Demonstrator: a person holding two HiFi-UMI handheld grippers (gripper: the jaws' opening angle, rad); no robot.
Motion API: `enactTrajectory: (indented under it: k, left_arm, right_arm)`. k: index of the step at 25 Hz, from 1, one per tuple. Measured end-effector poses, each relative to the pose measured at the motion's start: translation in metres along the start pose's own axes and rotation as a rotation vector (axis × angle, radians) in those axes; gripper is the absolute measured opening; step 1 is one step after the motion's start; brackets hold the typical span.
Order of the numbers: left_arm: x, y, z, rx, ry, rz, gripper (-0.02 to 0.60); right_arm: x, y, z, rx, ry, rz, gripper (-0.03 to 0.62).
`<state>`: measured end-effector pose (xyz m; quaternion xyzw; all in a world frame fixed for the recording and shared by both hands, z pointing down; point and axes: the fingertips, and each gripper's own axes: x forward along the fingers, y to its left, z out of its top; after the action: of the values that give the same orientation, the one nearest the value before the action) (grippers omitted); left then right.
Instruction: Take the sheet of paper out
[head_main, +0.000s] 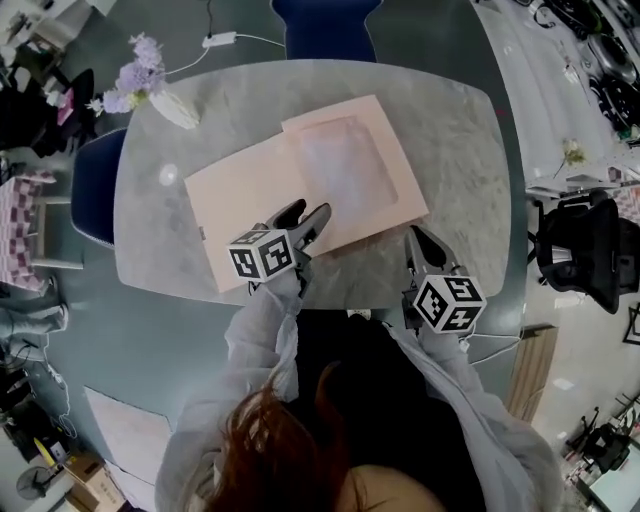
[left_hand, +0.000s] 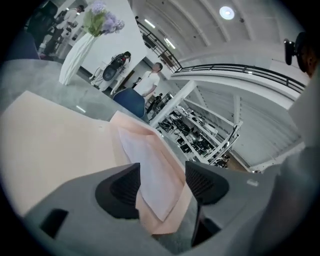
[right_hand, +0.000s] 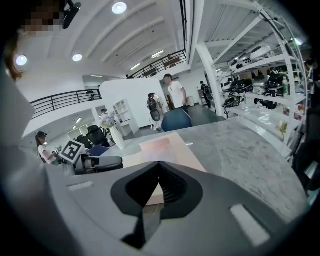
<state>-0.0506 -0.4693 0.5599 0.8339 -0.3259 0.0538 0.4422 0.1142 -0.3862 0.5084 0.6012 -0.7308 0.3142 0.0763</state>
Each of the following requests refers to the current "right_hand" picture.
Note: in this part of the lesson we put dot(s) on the white vase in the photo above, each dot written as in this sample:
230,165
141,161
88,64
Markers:
117,138

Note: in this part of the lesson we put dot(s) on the pale flower bouquet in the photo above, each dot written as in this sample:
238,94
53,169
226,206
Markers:
108,121

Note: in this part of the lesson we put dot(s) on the green bottle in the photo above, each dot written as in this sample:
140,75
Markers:
285,86

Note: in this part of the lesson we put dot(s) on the black devices on shelves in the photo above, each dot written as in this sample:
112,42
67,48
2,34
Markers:
250,85

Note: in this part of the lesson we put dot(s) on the white shelf rack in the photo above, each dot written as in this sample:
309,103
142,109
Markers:
207,62

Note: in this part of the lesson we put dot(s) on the black office chair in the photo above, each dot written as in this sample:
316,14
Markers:
96,136

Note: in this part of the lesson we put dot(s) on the white bookcase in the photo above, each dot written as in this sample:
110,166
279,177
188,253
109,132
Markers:
126,117

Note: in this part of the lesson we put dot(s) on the black balcony railing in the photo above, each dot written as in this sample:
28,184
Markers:
65,98

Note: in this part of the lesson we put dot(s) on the person's torso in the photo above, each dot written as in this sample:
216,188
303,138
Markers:
17,112

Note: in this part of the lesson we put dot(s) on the blue chair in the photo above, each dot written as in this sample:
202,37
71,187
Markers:
98,150
176,121

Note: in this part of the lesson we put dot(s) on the black mezzanine railing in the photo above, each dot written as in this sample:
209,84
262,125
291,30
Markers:
162,62

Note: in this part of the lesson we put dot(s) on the round ceiling light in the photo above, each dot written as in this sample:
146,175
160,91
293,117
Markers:
21,60
77,57
119,7

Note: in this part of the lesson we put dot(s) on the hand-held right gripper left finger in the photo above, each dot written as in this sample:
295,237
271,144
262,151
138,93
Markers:
100,212

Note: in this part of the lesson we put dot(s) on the black head-worn camera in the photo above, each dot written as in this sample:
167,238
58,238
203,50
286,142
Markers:
71,12

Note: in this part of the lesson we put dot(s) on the small flower vase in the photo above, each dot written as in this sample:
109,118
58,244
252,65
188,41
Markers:
282,130

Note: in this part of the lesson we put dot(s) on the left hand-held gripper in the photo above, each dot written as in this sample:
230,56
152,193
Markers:
72,151

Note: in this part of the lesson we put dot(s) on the blue chair back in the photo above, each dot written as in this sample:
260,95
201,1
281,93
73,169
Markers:
176,121

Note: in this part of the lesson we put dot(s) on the person's head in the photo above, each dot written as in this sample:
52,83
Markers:
42,15

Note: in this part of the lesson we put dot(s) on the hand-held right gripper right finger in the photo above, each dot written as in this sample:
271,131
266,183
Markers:
212,212

